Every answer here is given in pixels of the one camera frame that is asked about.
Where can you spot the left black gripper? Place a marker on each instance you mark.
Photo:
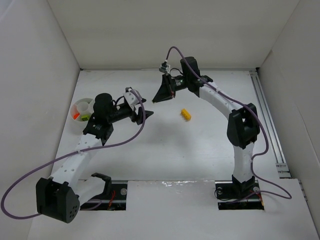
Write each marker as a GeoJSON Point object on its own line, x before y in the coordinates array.
{"type": "Point", "coordinates": [136, 114]}

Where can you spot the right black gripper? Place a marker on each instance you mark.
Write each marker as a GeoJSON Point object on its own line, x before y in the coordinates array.
{"type": "Point", "coordinates": [169, 85]}

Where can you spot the yellow lego brick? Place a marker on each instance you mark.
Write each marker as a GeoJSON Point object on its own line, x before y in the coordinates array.
{"type": "Point", "coordinates": [185, 114]}

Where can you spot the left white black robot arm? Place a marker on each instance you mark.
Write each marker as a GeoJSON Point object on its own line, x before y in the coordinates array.
{"type": "Point", "coordinates": [61, 195]}

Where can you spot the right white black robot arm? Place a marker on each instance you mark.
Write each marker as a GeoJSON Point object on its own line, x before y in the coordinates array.
{"type": "Point", "coordinates": [242, 128]}

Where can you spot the white round divided container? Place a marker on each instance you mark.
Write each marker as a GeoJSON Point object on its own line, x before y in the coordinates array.
{"type": "Point", "coordinates": [83, 106]}

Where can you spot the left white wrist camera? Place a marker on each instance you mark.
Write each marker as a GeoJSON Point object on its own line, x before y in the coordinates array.
{"type": "Point", "coordinates": [132, 98]}

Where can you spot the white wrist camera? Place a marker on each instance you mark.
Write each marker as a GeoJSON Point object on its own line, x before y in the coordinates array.
{"type": "Point", "coordinates": [165, 68]}
{"type": "Point", "coordinates": [132, 98]}

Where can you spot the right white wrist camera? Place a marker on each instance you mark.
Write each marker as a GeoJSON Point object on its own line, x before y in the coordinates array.
{"type": "Point", "coordinates": [165, 68]}

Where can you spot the right aluminium rail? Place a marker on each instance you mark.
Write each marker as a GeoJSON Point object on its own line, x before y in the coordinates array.
{"type": "Point", "coordinates": [274, 144]}

